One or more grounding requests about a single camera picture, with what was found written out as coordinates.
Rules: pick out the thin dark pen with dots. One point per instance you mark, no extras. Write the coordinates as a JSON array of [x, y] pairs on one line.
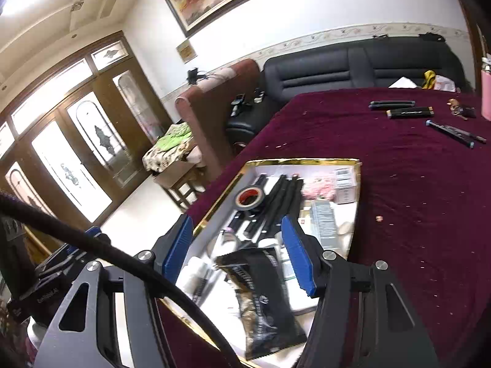
[[473, 136]]

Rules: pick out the black marker beige cap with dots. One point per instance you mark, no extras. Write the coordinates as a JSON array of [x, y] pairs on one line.
[[410, 112]]

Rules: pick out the black marker blue caps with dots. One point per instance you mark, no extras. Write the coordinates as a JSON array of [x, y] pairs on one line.
[[448, 133]]

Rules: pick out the gold wall plaque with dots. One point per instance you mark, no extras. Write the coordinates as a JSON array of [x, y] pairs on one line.
[[186, 51]]

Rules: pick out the brown armchair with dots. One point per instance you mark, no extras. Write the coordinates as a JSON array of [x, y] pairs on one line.
[[207, 115]]

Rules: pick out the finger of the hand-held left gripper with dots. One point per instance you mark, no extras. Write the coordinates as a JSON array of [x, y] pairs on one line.
[[93, 233]]

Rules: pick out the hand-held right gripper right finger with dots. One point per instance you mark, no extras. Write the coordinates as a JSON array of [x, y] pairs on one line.
[[303, 253]]

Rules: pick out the black leather sofa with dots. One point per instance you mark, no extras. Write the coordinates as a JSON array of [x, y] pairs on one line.
[[318, 73]]

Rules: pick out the white paper sheet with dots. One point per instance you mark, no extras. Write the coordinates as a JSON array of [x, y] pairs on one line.
[[402, 83]]

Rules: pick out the yellow cloth item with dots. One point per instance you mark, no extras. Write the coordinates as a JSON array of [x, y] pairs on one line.
[[429, 78]]

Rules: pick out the black marker purple cap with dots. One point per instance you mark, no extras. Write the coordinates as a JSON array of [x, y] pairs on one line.
[[391, 103]]

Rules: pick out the wooden glass-panel doors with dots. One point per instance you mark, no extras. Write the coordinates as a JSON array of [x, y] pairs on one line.
[[76, 130]]

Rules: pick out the pink thermos bottle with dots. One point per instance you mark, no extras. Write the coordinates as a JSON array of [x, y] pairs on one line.
[[486, 92]]

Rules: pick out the wooden stool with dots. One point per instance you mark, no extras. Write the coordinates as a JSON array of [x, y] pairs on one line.
[[186, 195]]

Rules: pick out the black sachet packet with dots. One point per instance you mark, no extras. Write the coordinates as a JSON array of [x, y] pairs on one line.
[[264, 299]]

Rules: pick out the green printed cloth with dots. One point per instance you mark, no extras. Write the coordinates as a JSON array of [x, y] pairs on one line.
[[172, 142]]

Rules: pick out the maroon tablecloth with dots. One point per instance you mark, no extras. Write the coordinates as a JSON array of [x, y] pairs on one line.
[[422, 199]]

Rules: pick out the white labelled small box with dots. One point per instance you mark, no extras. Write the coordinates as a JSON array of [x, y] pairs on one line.
[[345, 184]]

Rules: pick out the gold-edged cardboard box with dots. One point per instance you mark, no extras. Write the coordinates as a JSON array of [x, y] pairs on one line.
[[276, 170]]

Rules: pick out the grey flat box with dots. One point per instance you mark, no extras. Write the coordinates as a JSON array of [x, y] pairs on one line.
[[324, 220]]

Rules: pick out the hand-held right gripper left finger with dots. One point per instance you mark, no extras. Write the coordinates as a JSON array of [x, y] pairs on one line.
[[178, 245]]

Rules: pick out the pink wrapped item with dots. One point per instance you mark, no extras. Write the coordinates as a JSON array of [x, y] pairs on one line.
[[320, 188]]

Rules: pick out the black tape roll red core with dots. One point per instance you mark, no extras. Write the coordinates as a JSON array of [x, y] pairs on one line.
[[238, 194]]

